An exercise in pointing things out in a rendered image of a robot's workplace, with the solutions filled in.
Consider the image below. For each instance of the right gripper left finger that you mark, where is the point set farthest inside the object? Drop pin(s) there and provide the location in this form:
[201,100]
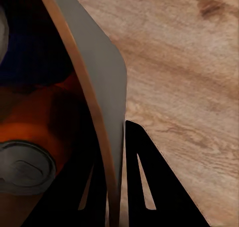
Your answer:
[59,205]

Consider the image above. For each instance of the trash can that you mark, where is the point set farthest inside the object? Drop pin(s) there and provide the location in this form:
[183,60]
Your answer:
[102,73]

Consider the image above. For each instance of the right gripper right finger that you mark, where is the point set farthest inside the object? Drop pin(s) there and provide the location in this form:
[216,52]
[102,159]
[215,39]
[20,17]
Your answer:
[174,207]

